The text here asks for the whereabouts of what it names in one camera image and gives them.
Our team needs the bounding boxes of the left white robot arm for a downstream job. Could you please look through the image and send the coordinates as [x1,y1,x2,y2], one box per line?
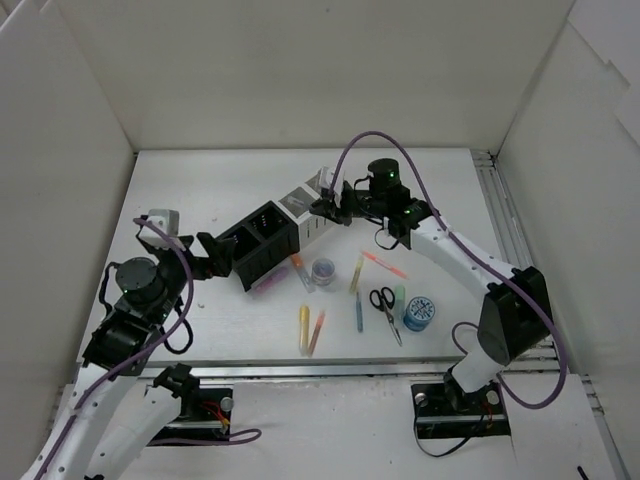
[23,222,235,479]

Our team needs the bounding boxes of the green highlighter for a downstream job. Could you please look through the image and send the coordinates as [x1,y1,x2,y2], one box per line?
[394,284,406,328]

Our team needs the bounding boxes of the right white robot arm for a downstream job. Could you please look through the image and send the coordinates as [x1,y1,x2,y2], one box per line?
[310,158,552,412]

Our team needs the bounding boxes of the black handled scissors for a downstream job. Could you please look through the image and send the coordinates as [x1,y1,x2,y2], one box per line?
[369,286,403,346]

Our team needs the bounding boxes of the yellow thin pen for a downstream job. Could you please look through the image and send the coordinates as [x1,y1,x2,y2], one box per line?
[349,254,364,295]

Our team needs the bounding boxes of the yellow cap highlighter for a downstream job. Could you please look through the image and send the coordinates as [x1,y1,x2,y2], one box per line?
[299,305,310,355]

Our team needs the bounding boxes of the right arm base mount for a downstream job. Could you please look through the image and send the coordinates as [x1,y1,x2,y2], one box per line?
[411,374,511,459]

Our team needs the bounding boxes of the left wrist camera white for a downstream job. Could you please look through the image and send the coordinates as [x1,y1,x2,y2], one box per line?
[137,209,182,250]

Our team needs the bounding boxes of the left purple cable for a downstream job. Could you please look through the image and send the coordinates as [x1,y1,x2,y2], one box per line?
[34,217,264,480]

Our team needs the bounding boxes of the blue thin pen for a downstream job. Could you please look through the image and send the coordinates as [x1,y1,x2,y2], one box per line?
[355,290,364,333]

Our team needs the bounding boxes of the purple cable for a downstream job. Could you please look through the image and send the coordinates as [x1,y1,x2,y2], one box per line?
[34,217,264,480]
[332,130,569,411]

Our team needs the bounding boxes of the purple highlighter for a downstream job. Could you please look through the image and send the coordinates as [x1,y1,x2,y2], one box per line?
[251,266,289,297]

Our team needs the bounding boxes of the white two-slot organizer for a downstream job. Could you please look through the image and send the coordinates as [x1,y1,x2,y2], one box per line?
[277,169,351,250]

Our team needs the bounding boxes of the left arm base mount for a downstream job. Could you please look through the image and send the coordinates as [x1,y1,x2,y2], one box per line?
[144,363,233,447]

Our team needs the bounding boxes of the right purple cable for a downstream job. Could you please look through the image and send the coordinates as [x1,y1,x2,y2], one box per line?
[332,130,569,411]

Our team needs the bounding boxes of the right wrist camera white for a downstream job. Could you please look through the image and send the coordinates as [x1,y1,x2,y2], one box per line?
[316,166,344,203]

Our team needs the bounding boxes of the black two-slot organizer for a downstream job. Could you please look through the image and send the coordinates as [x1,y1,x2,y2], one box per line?
[220,201,300,292]

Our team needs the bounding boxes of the orange short pen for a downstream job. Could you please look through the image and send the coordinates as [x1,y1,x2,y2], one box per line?
[307,310,326,357]

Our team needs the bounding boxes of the orange thin pen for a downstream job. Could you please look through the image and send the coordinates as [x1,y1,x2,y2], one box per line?
[361,250,408,279]

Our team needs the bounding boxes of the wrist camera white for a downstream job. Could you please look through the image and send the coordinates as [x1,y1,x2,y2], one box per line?
[137,209,182,250]
[316,166,344,203]

